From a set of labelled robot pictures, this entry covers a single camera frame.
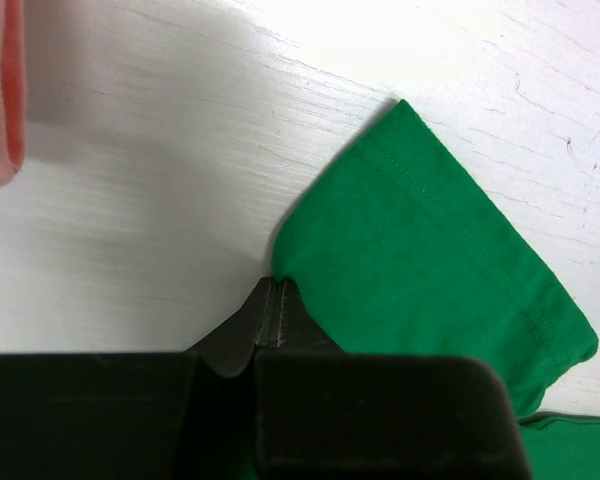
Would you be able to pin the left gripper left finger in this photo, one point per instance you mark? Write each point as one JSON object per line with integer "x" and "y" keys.
{"x": 228, "y": 349}

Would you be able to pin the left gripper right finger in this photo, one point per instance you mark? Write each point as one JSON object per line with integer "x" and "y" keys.
{"x": 294, "y": 328}

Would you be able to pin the green t shirt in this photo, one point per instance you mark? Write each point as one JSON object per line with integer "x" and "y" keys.
{"x": 395, "y": 249}

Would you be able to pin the folded pink t shirt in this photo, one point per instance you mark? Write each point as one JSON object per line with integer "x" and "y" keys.
{"x": 12, "y": 89}

